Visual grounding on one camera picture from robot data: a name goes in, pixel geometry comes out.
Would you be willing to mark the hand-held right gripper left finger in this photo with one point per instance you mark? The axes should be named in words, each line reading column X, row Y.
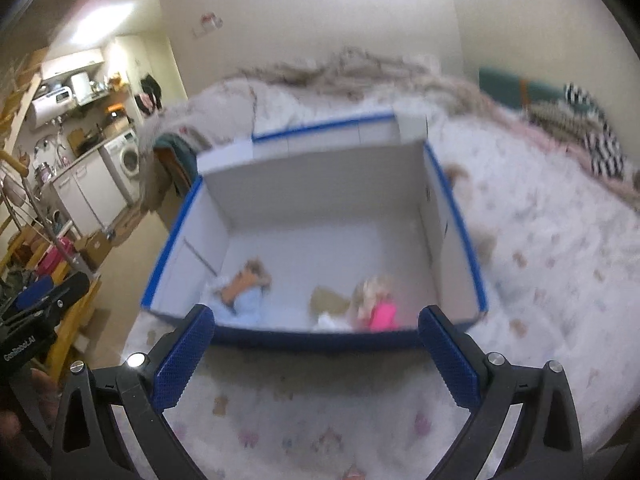
column 182, row 355

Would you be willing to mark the pink cloth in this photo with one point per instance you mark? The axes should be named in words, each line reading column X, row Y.
column 384, row 315

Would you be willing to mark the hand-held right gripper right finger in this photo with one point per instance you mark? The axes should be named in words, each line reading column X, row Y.
column 447, row 355

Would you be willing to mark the light blue cloth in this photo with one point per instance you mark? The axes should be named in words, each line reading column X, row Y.
column 247, row 305

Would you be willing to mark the white cardboard box blue edges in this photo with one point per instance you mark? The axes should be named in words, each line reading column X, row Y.
column 320, row 245

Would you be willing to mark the white water heater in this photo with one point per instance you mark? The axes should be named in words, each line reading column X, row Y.
column 50, row 105

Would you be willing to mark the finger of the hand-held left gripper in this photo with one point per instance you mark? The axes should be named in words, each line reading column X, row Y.
column 55, row 295

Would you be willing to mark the person's left hand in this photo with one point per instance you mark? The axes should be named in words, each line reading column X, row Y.
column 42, row 395

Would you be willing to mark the green pillow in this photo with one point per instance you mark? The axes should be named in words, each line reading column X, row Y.
column 515, row 87

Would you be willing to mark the teal cloth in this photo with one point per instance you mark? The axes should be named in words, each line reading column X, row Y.
column 177, row 155

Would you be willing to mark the white cloth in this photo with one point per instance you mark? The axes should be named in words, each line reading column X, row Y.
column 332, row 322

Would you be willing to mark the yellow wooden rack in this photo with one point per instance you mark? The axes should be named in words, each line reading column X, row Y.
column 65, row 330

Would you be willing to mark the black white checkered blanket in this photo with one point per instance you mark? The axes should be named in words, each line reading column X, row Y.
column 600, row 135

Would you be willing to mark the white kitchen cabinet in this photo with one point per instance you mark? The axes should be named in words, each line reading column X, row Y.
column 90, row 195

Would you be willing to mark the orange plush toy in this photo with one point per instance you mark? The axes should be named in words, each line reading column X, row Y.
column 245, row 282

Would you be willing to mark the pink plastic bin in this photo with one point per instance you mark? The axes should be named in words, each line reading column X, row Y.
column 52, row 257

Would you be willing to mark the white washing machine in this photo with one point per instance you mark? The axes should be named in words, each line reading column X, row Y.
column 125, row 160

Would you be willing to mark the brown cardboard scrap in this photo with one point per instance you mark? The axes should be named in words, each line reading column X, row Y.
column 327, row 300

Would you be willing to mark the printed white bedsheet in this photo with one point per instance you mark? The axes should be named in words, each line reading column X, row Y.
column 540, row 270

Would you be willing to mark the black hanging clothing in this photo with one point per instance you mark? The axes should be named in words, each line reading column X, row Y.
column 150, row 91

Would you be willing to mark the cardboard box on floor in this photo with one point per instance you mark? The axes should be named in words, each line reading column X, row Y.
column 95, row 247

